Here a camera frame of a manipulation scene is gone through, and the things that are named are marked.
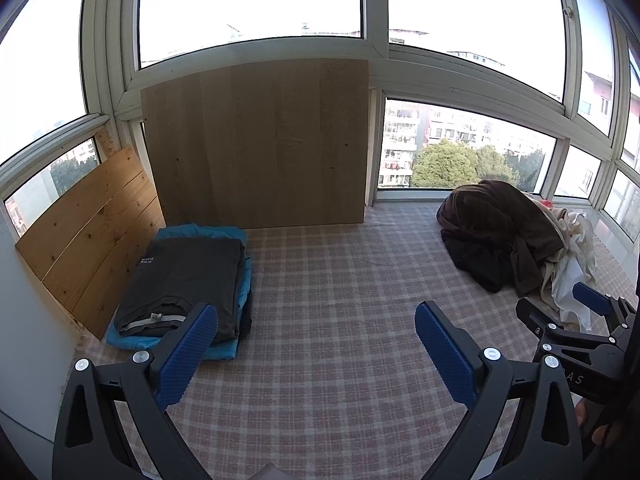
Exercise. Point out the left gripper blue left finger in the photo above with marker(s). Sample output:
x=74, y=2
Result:
x=90, y=442

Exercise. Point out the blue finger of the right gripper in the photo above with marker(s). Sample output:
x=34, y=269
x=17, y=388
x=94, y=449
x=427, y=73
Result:
x=592, y=299
x=534, y=318

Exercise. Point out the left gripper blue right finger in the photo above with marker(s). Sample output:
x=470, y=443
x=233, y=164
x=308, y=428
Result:
x=544, y=439

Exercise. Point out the dark brown garment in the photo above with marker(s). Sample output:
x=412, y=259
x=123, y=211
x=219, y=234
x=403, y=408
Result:
x=498, y=235

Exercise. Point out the person's right hand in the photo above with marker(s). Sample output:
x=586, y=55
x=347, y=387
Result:
x=587, y=414

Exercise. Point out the cream white garment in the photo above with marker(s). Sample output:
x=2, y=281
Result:
x=579, y=266

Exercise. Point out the beige garment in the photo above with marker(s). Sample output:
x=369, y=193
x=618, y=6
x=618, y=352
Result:
x=550, y=265

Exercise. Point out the folded blue garment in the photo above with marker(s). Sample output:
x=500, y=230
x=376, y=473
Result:
x=223, y=351

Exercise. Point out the pine plank panel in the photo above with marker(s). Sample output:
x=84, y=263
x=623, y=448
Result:
x=84, y=247

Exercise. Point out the folded dark grey shirt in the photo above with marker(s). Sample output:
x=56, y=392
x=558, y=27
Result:
x=173, y=277

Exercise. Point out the large light wooden board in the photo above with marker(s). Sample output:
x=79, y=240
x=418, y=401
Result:
x=261, y=145

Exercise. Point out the white window frame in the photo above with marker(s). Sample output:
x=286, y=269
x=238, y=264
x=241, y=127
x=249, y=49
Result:
x=564, y=72

